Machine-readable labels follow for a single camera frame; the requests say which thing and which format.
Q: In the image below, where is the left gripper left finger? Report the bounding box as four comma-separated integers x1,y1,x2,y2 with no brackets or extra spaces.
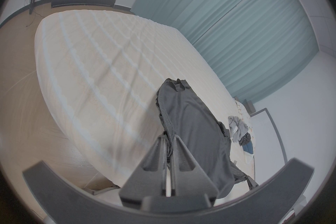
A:
119,136,167,204

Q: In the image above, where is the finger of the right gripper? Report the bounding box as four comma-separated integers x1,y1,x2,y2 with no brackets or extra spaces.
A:
245,175,259,191

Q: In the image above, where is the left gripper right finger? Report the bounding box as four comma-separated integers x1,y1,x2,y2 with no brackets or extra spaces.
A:
171,135,218,201

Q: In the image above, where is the black T-shirt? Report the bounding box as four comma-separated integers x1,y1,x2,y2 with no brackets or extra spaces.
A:
155,78,259,200

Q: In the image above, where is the bed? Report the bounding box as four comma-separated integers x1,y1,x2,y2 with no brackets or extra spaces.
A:
34,9,288,192

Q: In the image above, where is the blue garment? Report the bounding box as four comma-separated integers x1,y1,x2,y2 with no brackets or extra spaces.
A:
242,141,254,155

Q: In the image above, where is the black shiny garment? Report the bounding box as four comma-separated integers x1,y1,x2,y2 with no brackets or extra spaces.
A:
238,132,252,147

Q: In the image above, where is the grey garment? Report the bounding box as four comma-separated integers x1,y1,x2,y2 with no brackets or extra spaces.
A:
228,116,249,142

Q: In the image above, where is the white printed pillow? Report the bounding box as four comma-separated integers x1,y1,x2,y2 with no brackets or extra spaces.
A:
235,101,254,134

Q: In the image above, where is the blue-green curtain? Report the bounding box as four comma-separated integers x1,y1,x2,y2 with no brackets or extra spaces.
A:
130,0,319,104

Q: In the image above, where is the black cable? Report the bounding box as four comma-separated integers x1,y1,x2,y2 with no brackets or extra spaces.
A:
25,12,42,28

